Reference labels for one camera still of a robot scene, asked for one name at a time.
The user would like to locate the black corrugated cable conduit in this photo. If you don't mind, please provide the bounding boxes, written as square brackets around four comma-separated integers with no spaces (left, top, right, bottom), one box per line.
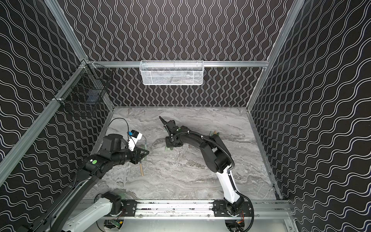
[158,115,235,172]

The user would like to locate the black wire basket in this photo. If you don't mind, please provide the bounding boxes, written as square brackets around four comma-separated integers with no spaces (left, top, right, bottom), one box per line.
[56,61,113,118]

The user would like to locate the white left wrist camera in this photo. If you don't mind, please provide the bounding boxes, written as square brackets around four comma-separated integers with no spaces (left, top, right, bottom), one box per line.
[128,130,143,151]

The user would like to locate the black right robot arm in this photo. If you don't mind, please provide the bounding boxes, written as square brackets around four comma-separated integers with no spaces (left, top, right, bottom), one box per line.
[159,117,244,216]

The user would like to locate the left camera black cable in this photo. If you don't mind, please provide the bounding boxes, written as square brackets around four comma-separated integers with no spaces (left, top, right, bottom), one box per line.
[107,117,130,137]

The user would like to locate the white wire mesh basket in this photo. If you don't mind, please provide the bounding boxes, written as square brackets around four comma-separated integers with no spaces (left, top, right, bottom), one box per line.
[139,60,205,86]

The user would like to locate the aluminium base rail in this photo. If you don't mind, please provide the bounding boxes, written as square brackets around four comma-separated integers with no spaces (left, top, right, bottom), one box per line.
[98,199,293,220]

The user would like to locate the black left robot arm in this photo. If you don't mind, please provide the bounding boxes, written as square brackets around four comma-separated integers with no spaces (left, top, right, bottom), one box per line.
[17,134,149,232]

